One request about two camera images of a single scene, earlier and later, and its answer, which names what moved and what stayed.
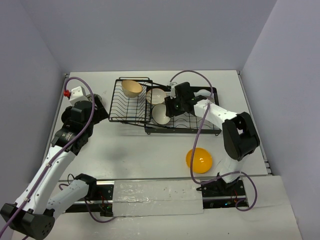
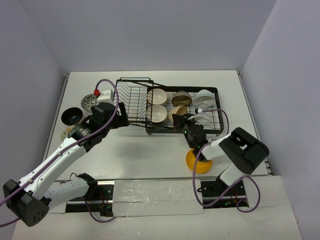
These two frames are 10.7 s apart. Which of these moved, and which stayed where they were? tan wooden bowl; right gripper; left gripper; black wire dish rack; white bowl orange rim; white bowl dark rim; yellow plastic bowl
Moved: tan wooden bowl; left gripper; white bowl dark rim; right gripper
Stayed: black wire dish rack; yellow plastic bowl; white bowl orange rim
